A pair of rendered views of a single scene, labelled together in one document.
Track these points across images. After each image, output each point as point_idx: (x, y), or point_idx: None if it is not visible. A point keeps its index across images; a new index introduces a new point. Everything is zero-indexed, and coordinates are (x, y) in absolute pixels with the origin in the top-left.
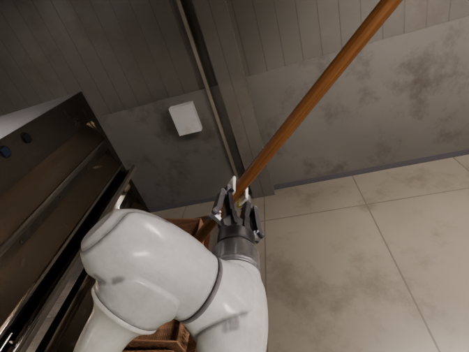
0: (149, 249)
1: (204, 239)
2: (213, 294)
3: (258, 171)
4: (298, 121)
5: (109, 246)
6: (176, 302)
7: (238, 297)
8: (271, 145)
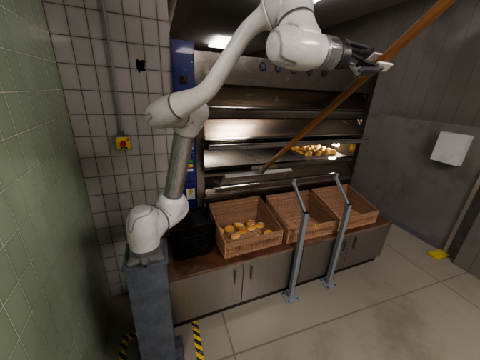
0: None
1: (338, 102)
2: (294, 11)
3: (402, 41)
4: None
5: None
6: (280, 1)
7: (302, 20)
8: (425, 13)
